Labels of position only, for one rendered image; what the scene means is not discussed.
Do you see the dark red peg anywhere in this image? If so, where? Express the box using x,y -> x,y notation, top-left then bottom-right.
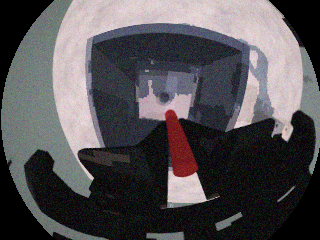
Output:
164,109 -> 197,177

